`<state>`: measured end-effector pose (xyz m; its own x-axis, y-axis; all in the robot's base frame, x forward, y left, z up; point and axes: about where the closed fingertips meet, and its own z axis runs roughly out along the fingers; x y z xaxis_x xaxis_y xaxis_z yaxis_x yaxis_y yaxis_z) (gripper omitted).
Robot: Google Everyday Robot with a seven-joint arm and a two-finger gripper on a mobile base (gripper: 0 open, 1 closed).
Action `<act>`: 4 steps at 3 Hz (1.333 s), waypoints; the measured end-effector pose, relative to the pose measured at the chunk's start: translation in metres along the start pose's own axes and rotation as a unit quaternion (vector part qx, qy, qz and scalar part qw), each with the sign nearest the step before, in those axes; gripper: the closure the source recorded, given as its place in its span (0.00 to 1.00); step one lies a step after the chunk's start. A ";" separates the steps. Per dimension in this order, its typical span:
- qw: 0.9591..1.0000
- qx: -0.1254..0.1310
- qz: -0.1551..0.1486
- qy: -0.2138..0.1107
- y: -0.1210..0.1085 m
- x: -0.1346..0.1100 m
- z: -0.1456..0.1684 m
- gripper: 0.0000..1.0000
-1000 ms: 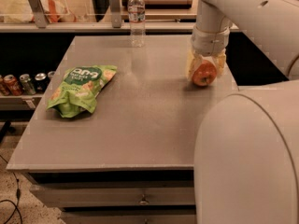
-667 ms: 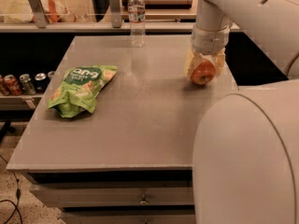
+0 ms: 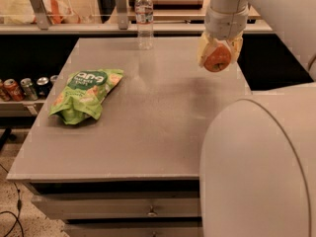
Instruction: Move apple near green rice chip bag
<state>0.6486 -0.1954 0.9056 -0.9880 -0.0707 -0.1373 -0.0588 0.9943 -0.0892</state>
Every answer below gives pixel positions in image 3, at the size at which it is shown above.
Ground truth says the red apple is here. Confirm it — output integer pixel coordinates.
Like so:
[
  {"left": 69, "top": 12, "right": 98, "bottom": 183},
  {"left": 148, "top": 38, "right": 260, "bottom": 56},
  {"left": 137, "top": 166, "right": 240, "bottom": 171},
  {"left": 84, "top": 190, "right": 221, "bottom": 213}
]
[{"left": 203, "top": 45, "right": 231, "bottom": 72}]

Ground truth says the left metal shelf bracket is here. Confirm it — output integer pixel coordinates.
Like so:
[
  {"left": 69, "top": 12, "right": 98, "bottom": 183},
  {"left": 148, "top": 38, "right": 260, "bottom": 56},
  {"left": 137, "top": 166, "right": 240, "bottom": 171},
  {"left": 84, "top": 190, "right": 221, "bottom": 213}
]
[{"left": 30, "top": 0, "right": 51, "bottom": 30}]

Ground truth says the dark soda can behind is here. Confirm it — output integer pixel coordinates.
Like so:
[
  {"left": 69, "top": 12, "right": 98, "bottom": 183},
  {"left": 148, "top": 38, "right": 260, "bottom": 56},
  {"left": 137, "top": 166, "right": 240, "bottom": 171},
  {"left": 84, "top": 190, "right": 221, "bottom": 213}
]
[{"left": 50, "top": 75, "right": 58, "bottom": 85}]

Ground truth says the orange soda can at edge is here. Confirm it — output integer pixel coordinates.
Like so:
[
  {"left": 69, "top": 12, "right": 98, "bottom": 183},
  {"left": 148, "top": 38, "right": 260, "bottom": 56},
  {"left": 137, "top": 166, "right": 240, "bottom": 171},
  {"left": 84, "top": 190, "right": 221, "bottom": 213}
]
[{"left": 0, "top": 79, "right": 11, "bottom": 101}]

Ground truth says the silver soda can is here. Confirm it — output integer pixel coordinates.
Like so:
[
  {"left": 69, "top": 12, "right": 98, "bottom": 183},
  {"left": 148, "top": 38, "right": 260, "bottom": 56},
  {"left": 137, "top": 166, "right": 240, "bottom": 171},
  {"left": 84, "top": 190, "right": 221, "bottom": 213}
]
[{"left": 21, "top": 78, "right": 39, "bottom": 101}]

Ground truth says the metal shelf bracket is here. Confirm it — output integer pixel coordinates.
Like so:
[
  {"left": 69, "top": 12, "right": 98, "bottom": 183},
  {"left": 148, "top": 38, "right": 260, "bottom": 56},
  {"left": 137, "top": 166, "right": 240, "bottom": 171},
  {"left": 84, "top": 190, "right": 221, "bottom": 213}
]
[
  {"left": 115, "top": 0, "right": 128, "bottom": 30},
  {"left": 30, "top": 0, "right": 51, "bottom": 30}
]

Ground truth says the metal drawer knob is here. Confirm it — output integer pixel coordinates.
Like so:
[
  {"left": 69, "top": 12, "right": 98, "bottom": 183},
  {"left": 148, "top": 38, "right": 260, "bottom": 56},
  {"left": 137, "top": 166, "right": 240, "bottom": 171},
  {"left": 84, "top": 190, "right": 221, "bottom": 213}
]
[{"left": 147, "top": 206, "right": 158, "bottom": 217}]

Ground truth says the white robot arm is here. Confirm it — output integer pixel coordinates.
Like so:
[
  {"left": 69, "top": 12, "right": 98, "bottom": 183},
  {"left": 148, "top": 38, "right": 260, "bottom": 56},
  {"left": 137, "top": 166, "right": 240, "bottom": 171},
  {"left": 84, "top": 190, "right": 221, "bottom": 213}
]
[{"left": 197, "top": 0, "right": 316, "bottom": 237}]

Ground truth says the dark soda can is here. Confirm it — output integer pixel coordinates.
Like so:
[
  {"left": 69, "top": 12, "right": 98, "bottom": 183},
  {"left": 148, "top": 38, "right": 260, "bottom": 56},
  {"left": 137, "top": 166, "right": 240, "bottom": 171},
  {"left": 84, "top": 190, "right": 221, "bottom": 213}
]
[
  {"left": 50, "top": 75, "right": 58, "bottom": 85},
  {"left": 37, "top": 77, "right": 51, "bottom": 97}
]

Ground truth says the green rice chip bag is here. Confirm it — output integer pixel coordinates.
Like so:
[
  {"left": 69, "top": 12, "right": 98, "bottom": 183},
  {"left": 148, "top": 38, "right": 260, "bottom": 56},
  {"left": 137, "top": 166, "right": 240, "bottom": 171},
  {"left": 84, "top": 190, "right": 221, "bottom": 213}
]
[{"left": 49, "top": 69, "right": 123, "bottom": 125}]

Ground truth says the red soda can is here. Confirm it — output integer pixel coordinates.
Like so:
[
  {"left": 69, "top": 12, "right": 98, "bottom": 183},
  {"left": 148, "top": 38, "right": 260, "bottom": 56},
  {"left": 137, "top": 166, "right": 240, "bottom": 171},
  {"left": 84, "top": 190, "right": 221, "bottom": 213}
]
[{"left": 4, "top": 79, "right": 25, "bottom": 102}]

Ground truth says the grey drawer cabinet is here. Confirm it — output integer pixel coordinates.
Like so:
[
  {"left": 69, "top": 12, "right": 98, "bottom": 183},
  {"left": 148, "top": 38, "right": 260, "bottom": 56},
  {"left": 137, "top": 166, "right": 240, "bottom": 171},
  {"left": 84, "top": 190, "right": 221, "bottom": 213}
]
[{"left": 8, "top": 38, "right": 249, "bottom": 237}]

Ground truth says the clear plastic water bottle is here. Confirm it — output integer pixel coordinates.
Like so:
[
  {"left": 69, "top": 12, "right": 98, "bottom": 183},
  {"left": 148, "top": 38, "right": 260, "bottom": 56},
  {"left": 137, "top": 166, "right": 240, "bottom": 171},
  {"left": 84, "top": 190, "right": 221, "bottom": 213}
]
[{"left": 134, "top": 0, "right": 154, "bottom": 50}]

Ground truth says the orange white snack bag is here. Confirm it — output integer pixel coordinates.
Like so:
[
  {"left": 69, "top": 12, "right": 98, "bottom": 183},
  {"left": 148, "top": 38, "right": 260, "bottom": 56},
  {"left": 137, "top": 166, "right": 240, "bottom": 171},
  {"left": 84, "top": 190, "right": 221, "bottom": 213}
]
[{"left": 1, "top": 0, "right": 81, "bottom": 25}]

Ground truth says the middle metal shelf bracket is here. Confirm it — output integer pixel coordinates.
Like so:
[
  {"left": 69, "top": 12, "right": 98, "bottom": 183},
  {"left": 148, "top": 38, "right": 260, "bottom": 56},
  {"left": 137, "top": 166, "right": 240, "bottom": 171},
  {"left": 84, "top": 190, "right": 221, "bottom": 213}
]
[{"left": 115, "top": 0, "right": 128, "bottom": 30}]

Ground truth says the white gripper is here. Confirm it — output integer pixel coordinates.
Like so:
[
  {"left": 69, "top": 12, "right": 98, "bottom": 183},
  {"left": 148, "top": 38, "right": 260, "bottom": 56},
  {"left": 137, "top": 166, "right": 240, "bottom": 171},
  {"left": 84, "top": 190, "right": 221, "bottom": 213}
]
[{"left": 197, "top": 7, "right": 249, "bottom": 67}]

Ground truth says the black cable on left floor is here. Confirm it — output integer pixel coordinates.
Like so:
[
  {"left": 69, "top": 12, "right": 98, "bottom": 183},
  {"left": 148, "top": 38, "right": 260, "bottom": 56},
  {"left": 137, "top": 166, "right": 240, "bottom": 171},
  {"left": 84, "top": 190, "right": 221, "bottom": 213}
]
[{"left": 0, "top": 163, "right": 25, "bottom": 237}]

